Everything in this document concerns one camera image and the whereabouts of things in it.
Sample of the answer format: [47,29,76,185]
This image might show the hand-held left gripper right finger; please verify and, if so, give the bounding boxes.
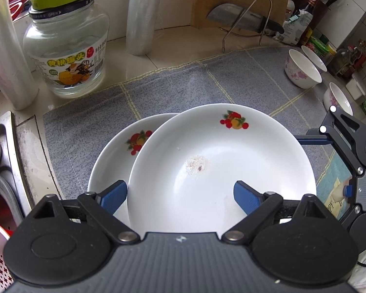
[221,180,336,245]

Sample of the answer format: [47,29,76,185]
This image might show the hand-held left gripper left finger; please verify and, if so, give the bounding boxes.
[33,179,141,245]

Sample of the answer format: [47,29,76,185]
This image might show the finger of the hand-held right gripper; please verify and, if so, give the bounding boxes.
[338,185,362,225]
[294,105,366,175]

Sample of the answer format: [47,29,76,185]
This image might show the stained fruit print white plate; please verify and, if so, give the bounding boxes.
[87,113,180,229]

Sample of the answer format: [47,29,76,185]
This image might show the pink floral white bowl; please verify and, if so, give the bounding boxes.
[285,49,323,88]
[323,82,354,116]
[301,45,328,73]

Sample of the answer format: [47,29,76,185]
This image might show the teal printed mat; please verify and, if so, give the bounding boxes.
[315,149,354,220]

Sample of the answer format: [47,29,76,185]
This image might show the small white box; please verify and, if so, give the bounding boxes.
[345,75,366,100]

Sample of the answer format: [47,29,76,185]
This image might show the steel sink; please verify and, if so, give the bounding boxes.
[0,111,37,235]

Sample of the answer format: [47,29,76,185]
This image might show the white snack bag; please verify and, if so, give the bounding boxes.
[282,10,315,46]

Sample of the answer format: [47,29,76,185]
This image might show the grey checked cloth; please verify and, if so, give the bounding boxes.
[43,46,339,208]

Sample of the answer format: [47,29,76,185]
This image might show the dark knife block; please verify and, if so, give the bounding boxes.
[293,0,344,34]

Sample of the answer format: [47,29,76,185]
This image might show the dark soy sauce bottle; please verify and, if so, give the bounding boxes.
[300,0,322,45]

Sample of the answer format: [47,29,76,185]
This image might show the glass jar with green lid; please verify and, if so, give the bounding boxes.
[23,0,110,99]

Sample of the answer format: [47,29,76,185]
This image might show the clear plastic wrap roll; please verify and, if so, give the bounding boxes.
[126,0,162,56]
[0,0,40,111]

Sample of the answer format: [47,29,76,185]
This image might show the metal wire rack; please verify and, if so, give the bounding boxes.
[221,0,273,52]

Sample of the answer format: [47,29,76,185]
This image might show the black handled kitchen knife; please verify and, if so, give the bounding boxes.
[206,4,285,35]

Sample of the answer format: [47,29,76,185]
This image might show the red handled scissors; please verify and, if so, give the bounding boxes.
[9,0,32,22]

